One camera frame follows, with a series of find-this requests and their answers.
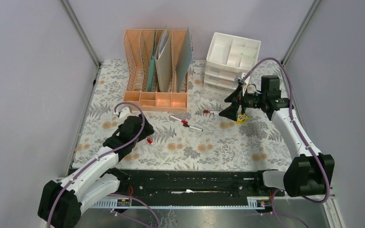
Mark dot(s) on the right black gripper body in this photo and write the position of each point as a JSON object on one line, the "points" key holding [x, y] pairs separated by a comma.
{"points": [[252, 100]]}

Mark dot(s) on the light blue folder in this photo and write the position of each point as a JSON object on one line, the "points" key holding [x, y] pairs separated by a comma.
{"points": [[184, 60]]}

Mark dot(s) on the teal folder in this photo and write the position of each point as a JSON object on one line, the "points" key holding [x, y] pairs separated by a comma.
{"points": [[151, 64]]}

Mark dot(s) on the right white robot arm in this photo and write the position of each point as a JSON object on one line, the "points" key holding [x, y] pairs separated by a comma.
{"points": [[310, 171]]}

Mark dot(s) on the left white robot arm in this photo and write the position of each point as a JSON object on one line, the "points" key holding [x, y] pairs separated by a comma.
{"points": [[62, 203]]}

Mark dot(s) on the floral patterned desk mat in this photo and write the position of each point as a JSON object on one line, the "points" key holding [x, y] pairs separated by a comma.
{"points": [[222, 145]]}

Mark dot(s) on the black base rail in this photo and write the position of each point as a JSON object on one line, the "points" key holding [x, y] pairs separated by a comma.
{"points": [[192, 189]]}

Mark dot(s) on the orange plastic file organizer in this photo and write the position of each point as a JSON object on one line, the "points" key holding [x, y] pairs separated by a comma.
{"points": [[138, 48]]}

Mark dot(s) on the white plastic drawer unit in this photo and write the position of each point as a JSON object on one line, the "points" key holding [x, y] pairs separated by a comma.
{"points": [[228, 55]]}

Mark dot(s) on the black cap white marker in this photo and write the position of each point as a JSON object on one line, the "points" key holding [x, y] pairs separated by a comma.
{"points": [[192, 127]]}

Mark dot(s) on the yellow owl eraser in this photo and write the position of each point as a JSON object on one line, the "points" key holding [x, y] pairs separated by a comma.
{"points": [[242, 118]]}

